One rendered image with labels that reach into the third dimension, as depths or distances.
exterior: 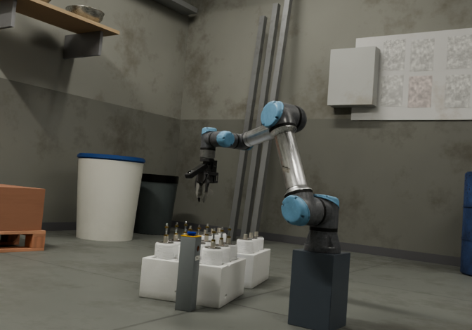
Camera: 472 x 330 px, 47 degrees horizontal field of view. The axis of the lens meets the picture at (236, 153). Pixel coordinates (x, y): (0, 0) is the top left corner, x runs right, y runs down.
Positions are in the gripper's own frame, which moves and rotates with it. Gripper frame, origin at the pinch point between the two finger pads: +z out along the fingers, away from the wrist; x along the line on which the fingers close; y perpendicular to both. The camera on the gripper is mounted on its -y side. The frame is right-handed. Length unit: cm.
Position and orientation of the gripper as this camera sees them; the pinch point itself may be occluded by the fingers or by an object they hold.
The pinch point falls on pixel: (200, 199)
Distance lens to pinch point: 263.5
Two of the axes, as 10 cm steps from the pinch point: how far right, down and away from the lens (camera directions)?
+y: 7.5, 1.0, 6.5
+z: -0.8, 10.0, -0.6
